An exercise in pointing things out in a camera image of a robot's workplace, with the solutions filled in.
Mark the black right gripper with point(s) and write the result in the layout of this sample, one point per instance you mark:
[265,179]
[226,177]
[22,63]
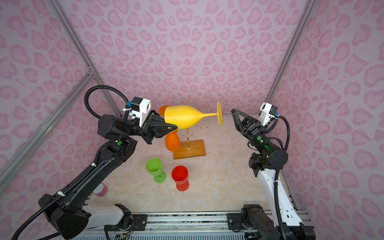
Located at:
[250,129]

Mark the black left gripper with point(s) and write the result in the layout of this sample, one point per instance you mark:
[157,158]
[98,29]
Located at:
[147,130]

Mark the orange wine glass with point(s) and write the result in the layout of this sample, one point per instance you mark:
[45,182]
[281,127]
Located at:
[162,110]
[172,141]

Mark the orange wine glass front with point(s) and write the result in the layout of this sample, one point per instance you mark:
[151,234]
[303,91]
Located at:
[172,141]

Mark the yellow plastic wine glass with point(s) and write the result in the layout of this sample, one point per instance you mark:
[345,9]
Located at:
[185,117]

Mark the green plastic wine glass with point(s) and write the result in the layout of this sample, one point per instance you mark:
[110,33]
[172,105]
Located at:
[155,167]

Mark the red plastic wine glass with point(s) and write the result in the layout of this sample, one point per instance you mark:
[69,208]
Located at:
[180,176]

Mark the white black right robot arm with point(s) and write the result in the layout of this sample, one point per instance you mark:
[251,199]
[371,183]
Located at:
[267,162]

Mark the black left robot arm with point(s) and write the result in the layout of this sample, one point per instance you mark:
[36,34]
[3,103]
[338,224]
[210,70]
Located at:
[65,210]

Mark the wooden rack base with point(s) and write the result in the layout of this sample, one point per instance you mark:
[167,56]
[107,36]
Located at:
[198,150]

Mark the pink white tape roll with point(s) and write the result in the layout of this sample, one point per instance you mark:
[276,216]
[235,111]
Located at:
[101,190]

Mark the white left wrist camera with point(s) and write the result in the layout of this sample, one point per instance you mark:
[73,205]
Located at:
[137,110]

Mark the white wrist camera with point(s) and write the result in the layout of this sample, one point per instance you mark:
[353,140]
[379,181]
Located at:
[268,112]
[137,110]

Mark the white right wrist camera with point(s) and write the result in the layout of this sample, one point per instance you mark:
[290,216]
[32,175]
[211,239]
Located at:
[268,112]

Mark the gold wire glass rack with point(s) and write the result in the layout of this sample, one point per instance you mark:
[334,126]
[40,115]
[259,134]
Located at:
[189,132]

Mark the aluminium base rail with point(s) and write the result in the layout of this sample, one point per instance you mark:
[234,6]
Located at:
[229,225]

